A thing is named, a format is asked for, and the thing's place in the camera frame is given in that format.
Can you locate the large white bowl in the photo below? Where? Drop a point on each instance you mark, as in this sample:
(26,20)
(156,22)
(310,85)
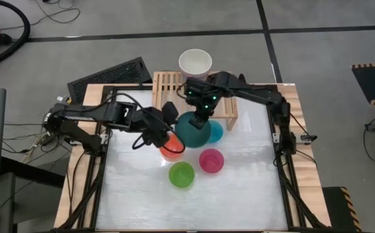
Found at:
(195,63)

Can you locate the black desk board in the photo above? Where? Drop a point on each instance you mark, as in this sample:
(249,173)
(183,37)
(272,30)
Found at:
(32,171)

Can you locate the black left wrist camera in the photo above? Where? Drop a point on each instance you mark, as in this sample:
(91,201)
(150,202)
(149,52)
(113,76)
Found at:
(170,113)

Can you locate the small orange bowl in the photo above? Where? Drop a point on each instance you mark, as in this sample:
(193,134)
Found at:
(171,153)

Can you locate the black perforated mat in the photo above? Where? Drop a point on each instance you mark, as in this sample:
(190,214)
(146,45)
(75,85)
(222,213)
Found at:
(110,77)

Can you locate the small green bowl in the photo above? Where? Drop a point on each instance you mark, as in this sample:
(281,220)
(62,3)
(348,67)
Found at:
(181,174)

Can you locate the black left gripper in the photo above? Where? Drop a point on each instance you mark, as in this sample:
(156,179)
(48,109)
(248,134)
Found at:
(155,134)

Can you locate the large teal bowl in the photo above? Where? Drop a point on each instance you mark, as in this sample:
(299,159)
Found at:
(190,136)

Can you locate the black aluminium table frame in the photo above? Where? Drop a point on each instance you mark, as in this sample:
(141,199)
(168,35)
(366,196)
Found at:
(129,87)

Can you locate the small pink bowl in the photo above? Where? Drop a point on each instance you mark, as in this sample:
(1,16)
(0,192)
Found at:
(211,160)

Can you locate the small blue bowl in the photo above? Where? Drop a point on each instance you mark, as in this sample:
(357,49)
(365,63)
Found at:
(216,132)

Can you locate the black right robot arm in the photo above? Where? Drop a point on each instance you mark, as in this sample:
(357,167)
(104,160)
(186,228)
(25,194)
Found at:
(255,94)

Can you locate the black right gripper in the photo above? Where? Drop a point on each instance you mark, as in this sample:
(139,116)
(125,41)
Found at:
(203,98)

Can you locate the white plug connector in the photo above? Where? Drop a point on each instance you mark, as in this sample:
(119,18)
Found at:
(61,98)

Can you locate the wooden slatted shelf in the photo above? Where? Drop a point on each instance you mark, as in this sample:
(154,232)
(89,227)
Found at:
(168,84)

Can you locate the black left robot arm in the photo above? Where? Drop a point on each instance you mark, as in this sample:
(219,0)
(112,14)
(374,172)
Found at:
(77,113)

